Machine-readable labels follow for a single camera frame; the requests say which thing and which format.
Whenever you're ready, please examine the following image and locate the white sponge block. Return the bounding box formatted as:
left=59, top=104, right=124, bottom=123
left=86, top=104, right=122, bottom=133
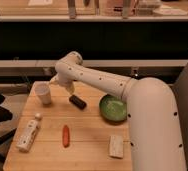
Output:
left=109, top=135, right=124, bottom=158

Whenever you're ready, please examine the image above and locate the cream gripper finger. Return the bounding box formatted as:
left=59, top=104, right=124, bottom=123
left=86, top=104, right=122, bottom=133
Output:
left=66, top=84, right=75, bottom=95
left=49, top=76, right=58, bottom=85

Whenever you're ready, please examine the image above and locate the white bottle with label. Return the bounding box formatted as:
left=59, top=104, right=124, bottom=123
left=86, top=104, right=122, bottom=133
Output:
left=16, top=113, right=42, bottom=152

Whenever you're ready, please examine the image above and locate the wooden shelf rail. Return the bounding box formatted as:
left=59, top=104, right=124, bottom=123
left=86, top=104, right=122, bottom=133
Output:
left=0, top=60, right=188, bottom=68

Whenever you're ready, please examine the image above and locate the green ceramic bowl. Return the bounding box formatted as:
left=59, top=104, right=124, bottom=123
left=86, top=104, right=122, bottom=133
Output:
left=99, top=94, right=127, bottom=122

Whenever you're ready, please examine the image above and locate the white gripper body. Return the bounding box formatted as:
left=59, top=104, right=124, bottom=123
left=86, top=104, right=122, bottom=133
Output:
left=56, top=74, right=74, bottom=89

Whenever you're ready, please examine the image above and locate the black rectangular bar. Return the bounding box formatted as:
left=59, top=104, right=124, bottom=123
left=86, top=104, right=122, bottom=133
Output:
left=69, top=95, right=86, bottom=110

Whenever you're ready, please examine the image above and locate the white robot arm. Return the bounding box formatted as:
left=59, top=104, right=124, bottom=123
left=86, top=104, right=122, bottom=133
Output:
left=50, top=51, right=187, bottom=171

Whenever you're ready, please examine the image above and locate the orange carrot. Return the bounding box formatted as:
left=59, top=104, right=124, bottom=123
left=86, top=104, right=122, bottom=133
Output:
left=62, top=125, right=70, bottom=148

